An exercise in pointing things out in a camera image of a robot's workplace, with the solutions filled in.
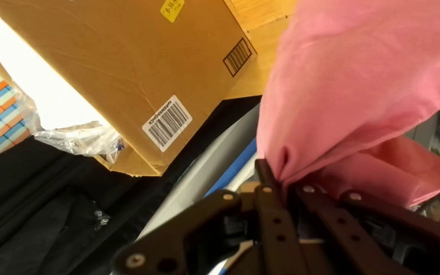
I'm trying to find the clear plastic bag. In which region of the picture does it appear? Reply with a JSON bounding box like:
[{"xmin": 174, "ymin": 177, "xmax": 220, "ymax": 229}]
[{"xmin": 5, "ymin": 85, "xmax": 127, "ymax": 165}]

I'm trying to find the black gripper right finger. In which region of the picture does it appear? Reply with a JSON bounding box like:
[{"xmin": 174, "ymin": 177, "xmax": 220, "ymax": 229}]
[{"xmin": 287, "ymin": 182, "xmax": 440, "ymax": 275}]

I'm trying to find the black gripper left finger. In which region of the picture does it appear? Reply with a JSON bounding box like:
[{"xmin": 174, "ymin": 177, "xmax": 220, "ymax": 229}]
[{"xmin": 111, "ymin": 157, "xmax": 313, "ymax": 275}]

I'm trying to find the cardboard box with shipping label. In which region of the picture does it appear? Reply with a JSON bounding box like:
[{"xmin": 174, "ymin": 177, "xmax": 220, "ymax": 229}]
[{"xmin": 0, "ymin": 0, "xmax": 260, "ymax": 178}]

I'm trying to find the hot pink cloth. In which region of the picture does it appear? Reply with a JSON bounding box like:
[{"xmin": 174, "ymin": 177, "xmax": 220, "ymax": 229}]
[{"xmin": 255, "ymin": 0, "xmax": 440, "ymax": 211}]

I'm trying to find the white upright panel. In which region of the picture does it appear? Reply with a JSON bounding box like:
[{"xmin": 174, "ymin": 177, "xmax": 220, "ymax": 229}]
[{"xmin": 137, "ymin": 104, "xmax": 263, "ymax": 241}]

